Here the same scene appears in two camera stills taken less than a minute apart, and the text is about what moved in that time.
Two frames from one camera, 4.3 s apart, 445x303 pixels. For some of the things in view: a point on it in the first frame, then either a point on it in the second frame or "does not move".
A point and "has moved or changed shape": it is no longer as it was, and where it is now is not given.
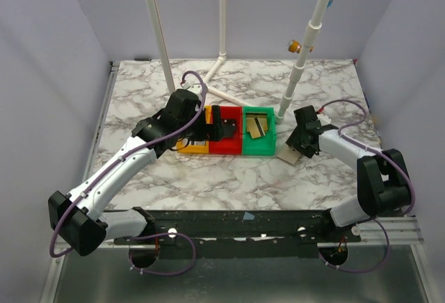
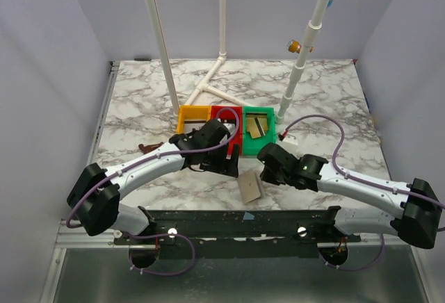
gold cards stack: (256, 125) does not move
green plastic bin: (261, 146) does not move
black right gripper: (302, 144) to (270, 173)
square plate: (288, 153) has moved or changed shape
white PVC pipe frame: (222, 55) does not move
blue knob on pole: (330, 1) does not move
